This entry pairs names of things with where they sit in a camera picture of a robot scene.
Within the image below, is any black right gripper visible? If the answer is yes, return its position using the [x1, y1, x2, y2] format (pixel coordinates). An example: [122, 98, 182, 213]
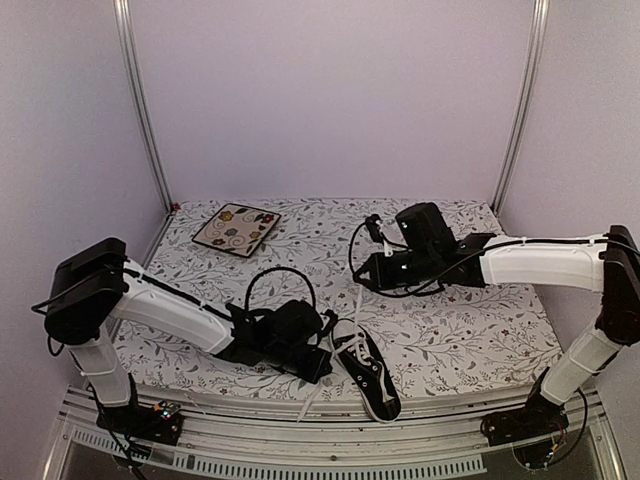
[354, 248, 438, 291]

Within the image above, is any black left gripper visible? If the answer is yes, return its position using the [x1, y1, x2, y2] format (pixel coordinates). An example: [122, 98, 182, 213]
[265, 344, 333, 386]

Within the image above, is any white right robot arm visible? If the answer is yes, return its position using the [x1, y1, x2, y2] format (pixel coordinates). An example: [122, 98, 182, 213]
[351, 203, 639, 436]

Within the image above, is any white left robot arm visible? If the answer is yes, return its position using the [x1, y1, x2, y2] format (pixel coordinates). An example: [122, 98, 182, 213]
[31, 237, 332, 434]

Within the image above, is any floral patterned table mat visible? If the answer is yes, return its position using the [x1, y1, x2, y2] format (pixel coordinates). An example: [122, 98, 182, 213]
[114, 199, 561, 403]

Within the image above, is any square floral ceramic plate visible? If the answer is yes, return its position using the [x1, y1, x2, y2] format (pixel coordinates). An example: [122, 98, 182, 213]
[192, 203, 282, 258]

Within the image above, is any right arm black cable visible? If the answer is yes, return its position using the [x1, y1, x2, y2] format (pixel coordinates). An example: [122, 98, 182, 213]
[347, 219, 496, 299]

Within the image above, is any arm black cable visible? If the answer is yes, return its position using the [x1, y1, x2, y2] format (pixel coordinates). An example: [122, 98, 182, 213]
[347, 219, 496, 299]
[243, 266, 318, 321]

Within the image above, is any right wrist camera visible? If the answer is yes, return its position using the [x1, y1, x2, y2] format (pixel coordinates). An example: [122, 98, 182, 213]
[364, 214, 394, 258]

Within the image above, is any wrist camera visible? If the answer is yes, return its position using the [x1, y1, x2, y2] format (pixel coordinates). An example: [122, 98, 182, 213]
[364, 214, 394, 258]
[318, 309, 339, 341]

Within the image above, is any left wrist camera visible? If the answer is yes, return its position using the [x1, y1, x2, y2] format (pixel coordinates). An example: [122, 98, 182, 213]
[318, 309, 339, 341]

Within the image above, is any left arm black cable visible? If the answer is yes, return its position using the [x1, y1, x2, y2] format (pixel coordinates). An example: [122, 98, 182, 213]
[243, 266, 318, 321]

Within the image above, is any aluminium front rail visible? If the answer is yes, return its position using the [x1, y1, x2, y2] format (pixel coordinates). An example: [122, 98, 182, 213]
[44, 387, 626, 479]

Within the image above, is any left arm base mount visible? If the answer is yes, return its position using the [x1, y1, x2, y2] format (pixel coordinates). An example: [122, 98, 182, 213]
[97, 401, 185, 446]

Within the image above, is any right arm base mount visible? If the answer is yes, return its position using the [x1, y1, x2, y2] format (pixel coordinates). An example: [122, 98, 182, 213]
[479, 399, 588, 470]

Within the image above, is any right aluminium frame post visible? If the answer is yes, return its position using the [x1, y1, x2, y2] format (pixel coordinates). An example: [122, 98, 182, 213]
[491, 0, 550, 217]

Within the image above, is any aluminium frame post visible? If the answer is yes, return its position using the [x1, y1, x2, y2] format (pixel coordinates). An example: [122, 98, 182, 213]
[491, 0, 550, 217]
[113, 0, 174, 214]

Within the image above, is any left aluminium frame post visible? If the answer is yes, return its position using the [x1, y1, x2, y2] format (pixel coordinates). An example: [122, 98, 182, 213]
[113, 0, 174, 214]

